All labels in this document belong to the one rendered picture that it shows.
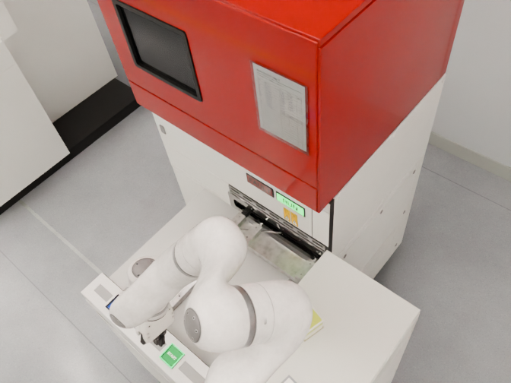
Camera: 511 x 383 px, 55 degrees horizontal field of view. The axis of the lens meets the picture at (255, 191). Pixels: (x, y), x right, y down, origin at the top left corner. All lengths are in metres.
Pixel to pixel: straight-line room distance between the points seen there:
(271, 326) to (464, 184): 2.46
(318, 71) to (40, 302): 2.31
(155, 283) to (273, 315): 0.36
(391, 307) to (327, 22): 0.90
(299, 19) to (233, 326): 0.62
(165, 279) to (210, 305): 0.31
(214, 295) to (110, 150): 2.81
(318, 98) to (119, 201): 2.26
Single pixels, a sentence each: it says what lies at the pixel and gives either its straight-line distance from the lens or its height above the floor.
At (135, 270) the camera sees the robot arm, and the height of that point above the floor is 1.43.
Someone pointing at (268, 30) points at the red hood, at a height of 1.79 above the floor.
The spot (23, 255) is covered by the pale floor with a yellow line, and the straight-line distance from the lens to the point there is 3.24.
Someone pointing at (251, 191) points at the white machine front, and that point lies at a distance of 1.75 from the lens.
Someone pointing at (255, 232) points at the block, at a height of 0.91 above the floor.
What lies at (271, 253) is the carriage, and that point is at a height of 0.88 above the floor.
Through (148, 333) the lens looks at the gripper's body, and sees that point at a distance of 1.34.
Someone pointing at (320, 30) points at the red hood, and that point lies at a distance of 1.02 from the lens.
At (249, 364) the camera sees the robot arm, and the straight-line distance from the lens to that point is 0.89.
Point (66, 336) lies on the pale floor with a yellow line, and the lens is 2.87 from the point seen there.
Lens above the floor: 2.41
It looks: 53 degrees down
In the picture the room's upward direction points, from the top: 9 degrees counter-clockwise
